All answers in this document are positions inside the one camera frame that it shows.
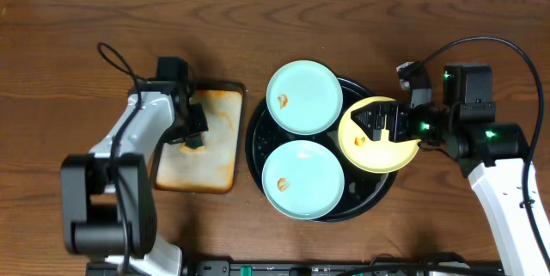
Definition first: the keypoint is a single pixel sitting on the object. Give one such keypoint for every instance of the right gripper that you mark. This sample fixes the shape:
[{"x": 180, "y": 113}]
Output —
[{"x": 397, "y": 111}]

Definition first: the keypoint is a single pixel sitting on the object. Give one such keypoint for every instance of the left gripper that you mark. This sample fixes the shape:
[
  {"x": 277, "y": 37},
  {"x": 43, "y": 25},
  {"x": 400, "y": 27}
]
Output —
[{"x": 195, "y": 120}]

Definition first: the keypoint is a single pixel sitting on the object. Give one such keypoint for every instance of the green yellow sponge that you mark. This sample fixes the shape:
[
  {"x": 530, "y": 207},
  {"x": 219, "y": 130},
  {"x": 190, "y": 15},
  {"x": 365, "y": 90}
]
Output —
[{"x": 193, "y": 145}]

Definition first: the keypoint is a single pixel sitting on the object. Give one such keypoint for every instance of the yellow plate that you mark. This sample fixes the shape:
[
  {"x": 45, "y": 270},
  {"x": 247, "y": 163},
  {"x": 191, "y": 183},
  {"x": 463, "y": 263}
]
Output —
[{"x": 379, "y": 157}]

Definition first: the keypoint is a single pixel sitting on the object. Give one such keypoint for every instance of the light blue plate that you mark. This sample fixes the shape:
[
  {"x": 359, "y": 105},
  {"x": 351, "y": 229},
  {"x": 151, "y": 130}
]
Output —
[
  {"x": 304, "y": 97},
  {"x": 303, "y": 180}
]

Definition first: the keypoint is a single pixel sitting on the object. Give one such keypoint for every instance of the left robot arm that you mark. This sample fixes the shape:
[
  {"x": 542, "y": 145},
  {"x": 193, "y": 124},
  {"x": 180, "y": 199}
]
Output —
[{"x": 107, "y": 203}]

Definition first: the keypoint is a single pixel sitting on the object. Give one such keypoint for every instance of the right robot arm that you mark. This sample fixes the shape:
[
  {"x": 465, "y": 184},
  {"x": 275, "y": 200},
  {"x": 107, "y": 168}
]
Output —
[{"x": 494, "y": 157}]

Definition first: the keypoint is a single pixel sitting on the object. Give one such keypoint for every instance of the rectangular soapy black tray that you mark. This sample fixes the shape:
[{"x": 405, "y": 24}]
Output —
[{"x": 210, "y": 167}]

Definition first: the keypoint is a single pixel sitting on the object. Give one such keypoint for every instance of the round black tray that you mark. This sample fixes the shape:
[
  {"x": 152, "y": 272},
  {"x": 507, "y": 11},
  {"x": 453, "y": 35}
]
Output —
[{"x": 363, "y": 190}]

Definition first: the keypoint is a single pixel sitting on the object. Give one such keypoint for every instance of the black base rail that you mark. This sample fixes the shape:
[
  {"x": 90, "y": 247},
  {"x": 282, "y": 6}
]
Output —
[{"x": 225, "y": 268}]

